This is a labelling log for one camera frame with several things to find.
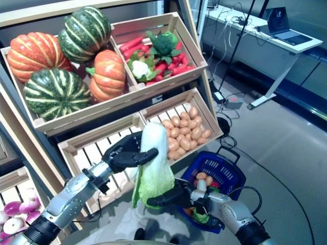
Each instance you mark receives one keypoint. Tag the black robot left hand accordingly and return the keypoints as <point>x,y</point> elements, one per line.
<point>120,155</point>

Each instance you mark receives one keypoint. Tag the napa cabbage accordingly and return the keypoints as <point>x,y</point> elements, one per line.
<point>201,184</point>
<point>155,178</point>

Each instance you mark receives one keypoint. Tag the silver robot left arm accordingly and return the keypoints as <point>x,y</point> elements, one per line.
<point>71,194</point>

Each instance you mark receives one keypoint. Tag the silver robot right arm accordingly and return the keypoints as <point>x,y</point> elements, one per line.
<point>230,211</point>

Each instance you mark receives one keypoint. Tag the blue plastic shopping basket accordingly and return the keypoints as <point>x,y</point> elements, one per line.
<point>222,168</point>

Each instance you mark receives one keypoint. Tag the wooden slatted crate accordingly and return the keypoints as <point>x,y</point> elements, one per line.
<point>207,109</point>
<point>187,35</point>
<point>15,176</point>
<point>84,153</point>

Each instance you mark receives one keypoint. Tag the large wooden crate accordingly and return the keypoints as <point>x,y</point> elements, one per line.
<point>84,114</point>

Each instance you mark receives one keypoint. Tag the orange pumpkin with green stem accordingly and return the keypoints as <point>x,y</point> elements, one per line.
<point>108,76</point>

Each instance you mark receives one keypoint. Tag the green striped pumpkin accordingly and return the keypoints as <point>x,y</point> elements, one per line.
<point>84,33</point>
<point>56,94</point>

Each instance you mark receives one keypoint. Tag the orange fruit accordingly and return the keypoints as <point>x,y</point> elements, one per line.
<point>189,211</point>

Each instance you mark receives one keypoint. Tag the white cauliflower with leaves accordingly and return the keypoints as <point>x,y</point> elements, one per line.
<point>140,68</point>

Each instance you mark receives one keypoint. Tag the red bell pepper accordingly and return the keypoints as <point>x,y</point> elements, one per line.
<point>215,184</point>

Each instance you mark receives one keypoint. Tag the green bell pepper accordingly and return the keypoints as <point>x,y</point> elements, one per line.
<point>214,189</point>

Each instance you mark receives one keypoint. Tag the red carrot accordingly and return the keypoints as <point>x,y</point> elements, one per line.
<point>135,50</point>
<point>131,44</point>
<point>182,69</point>

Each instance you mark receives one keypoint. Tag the black round stand base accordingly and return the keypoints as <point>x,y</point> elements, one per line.
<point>224,125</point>

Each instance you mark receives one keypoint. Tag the black power adapter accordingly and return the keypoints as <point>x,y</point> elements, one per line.
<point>219,96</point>

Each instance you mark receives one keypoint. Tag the green broccoli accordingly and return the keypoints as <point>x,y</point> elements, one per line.
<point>164,43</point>

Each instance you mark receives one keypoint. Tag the grey box with red button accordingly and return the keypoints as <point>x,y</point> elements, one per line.
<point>233,103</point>

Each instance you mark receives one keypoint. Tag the orange striped pumpkin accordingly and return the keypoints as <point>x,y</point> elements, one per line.
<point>33,53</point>

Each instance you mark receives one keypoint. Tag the black stand pole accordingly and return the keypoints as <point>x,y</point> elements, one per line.
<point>237,43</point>

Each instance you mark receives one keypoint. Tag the wooden display rack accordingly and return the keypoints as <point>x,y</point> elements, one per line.
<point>38,15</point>

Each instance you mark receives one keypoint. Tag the white desk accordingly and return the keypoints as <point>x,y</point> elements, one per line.
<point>255,51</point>

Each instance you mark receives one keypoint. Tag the grey laptop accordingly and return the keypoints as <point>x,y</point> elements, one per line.
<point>293,38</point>

